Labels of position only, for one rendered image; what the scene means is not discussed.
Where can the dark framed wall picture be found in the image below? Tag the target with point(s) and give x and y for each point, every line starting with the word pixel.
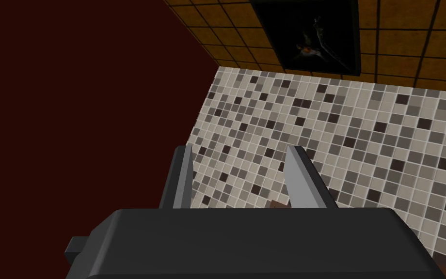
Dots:
pixel 312 35

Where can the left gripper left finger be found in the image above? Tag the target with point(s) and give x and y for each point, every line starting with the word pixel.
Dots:
pixel 179 182

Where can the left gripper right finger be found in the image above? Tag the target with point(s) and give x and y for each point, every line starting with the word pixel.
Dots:
pixel 304 182

